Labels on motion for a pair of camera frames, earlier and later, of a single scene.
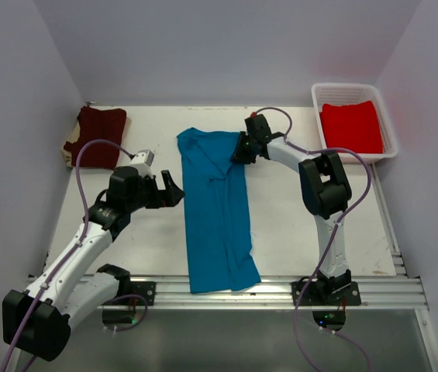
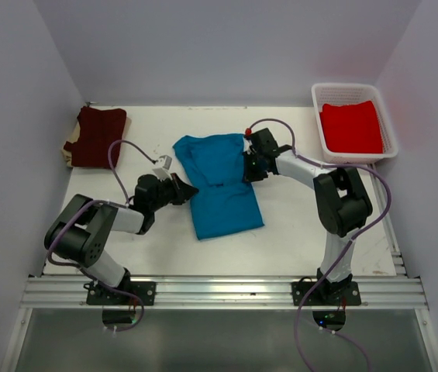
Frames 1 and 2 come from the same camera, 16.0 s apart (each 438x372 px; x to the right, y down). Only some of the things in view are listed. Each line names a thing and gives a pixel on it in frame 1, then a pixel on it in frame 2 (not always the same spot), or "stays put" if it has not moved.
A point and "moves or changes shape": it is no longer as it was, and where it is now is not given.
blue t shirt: [220, 249] moves or changes shape
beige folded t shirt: [67, 154] stays put
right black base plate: [326, 293] stays put
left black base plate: [147, 290] stays put
